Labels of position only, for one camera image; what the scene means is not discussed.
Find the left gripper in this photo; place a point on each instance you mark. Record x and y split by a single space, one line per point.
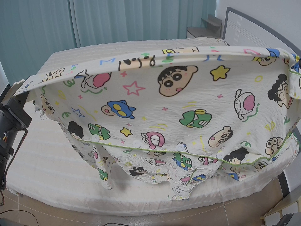
16 114

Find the white printed pyjama top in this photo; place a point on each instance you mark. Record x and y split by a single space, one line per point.
150 102

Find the bed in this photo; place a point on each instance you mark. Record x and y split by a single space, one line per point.
47 168

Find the blue-green curtain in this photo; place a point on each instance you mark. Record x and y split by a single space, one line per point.
141 13
35 20

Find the grey bedside table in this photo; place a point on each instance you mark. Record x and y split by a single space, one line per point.
199 30

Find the white and wood bedside table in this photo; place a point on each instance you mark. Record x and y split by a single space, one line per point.
287 202

